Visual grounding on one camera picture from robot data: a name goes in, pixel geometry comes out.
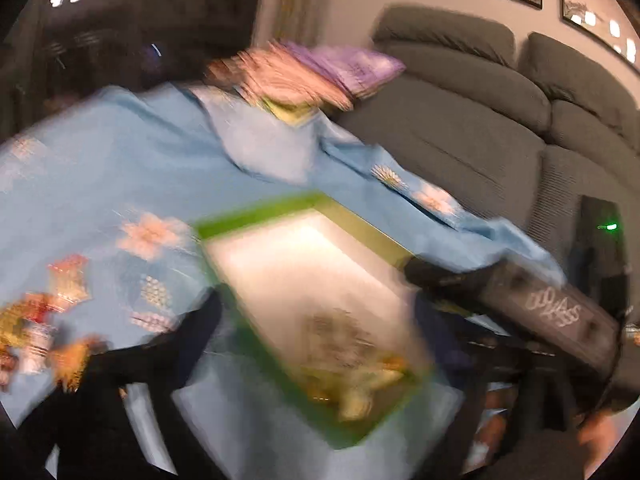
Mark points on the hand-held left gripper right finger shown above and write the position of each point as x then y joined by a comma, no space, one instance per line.
447,340

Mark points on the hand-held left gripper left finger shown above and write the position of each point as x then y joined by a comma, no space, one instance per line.
160,347

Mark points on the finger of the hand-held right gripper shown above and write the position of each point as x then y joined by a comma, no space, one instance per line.
440,274

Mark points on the orange snack packet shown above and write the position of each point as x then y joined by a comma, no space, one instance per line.
75,365

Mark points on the pile of snack packets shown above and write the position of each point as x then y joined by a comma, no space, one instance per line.
355,380

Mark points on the red and gold snack packet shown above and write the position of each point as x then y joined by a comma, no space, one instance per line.
70,280

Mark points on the white and red snack packet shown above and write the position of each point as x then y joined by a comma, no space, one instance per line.
37,352

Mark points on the green cardboard box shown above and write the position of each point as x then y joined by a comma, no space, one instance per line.
300,270

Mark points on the yellow and red snack packet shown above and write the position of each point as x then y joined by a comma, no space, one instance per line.
22,317

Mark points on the person's right hand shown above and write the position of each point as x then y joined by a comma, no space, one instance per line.
597,435

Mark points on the grey sofa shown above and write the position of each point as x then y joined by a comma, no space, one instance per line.
475,110

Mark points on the light blue floral cloth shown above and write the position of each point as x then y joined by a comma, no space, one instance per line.
150,160

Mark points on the yellow-green folded cloth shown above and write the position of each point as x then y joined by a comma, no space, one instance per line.
290,110

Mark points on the purple folded cloth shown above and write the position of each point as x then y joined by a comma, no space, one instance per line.
350,62

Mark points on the pink folded cloth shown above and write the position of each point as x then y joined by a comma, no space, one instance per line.
280,77

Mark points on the dark window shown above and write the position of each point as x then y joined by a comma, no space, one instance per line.
125,25

